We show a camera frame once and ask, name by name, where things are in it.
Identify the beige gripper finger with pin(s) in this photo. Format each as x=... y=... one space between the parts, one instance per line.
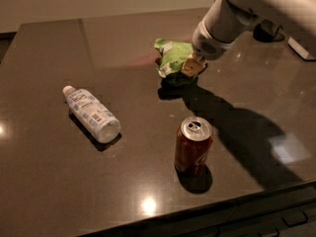
x=193 y=65

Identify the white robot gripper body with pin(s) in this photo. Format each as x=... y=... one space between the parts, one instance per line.
x=206 y=45

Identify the green rice chip bag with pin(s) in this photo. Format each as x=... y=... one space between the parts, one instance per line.
x=173 y=54

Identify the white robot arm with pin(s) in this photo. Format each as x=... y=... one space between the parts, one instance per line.
x=297 y=18

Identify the red coke can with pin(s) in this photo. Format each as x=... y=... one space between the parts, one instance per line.
x=193 y=140

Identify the black mesh basket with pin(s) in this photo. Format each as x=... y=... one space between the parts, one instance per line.
x=267 y=31

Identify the clear plastic water bottle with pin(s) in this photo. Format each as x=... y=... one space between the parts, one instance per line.
x=95 y=117

